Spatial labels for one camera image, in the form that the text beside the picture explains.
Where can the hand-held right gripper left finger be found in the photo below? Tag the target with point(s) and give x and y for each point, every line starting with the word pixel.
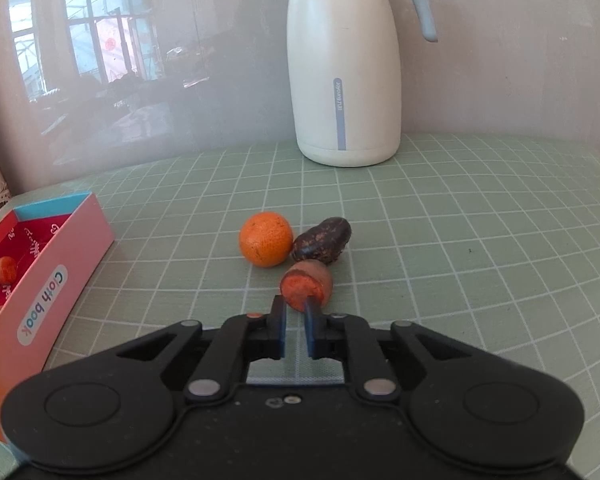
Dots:
pixel 281 325

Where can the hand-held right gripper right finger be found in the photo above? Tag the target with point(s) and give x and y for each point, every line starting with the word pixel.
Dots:
pixel 310 325

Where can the cut brown orange-fleshed fruit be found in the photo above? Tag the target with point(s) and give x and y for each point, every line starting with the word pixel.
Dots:
pixel 305 285

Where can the pink cardboard box red inside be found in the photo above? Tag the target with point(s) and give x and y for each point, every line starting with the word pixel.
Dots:
pixel 50 290

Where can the dark brown speckled fruit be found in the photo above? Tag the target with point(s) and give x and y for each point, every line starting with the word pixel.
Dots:
pixel 325 240

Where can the large orange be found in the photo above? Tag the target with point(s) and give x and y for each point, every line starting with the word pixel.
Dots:
pixel 265 240

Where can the green checked tablecloth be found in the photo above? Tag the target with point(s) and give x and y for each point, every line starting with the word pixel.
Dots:
pixel 455 240

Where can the cream thermos jug grey lid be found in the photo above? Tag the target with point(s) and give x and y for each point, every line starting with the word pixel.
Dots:
pixel 345 75

